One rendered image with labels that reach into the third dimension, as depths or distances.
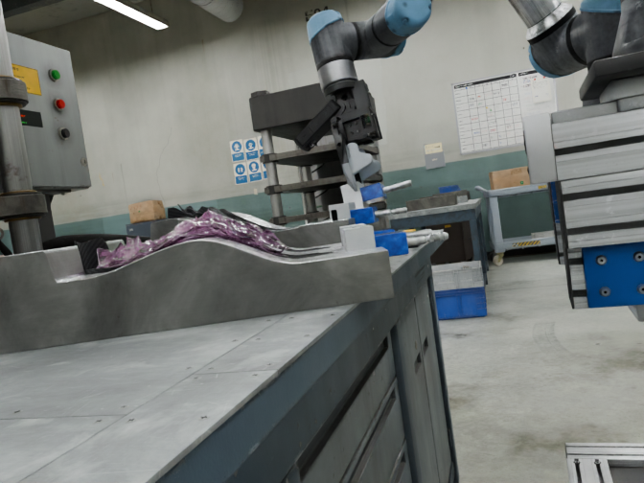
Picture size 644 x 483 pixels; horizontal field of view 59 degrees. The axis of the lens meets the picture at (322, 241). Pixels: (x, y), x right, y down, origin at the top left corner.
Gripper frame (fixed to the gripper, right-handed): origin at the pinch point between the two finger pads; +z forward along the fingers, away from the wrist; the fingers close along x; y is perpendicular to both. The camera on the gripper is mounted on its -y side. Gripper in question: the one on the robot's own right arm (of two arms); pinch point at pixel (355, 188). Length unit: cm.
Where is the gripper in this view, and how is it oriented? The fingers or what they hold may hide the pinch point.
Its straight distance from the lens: 112.3
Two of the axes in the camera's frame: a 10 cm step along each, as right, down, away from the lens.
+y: 9.2, -2.6, -2.9
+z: 2.3, 9.6, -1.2
